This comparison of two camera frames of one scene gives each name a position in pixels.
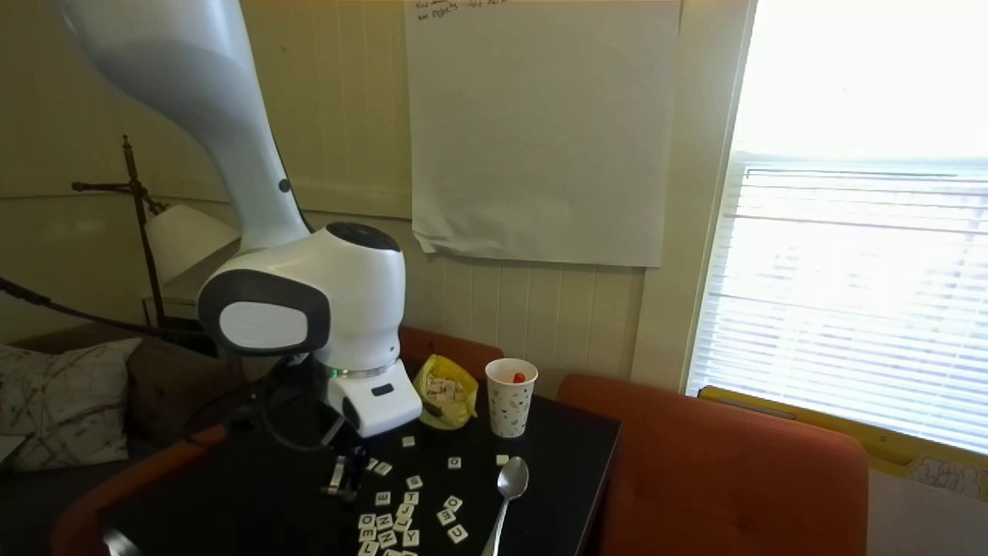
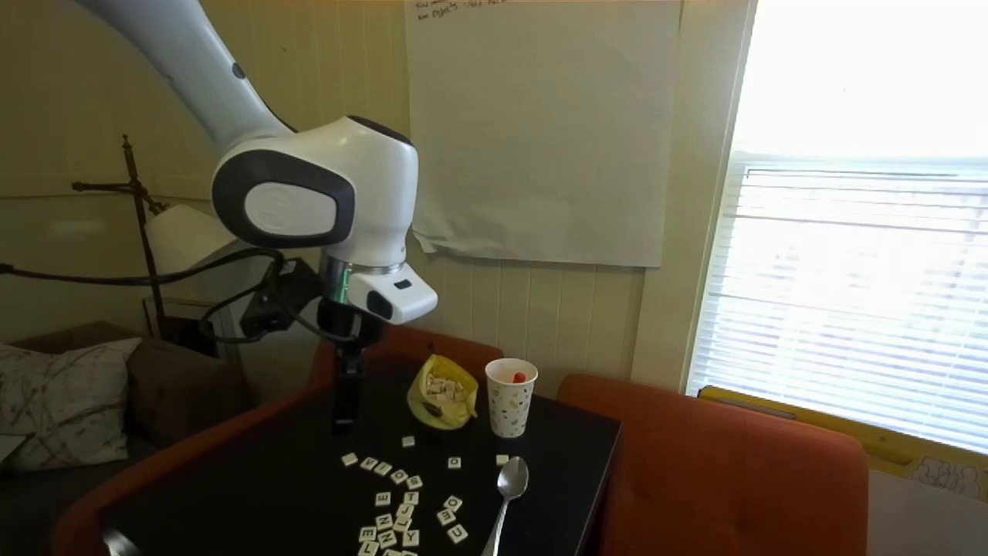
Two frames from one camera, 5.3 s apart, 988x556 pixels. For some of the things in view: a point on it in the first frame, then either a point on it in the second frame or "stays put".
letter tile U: [451, 503] stays put
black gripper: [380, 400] to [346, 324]
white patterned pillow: [66, 409] stays put
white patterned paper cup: [512, 395] stays put
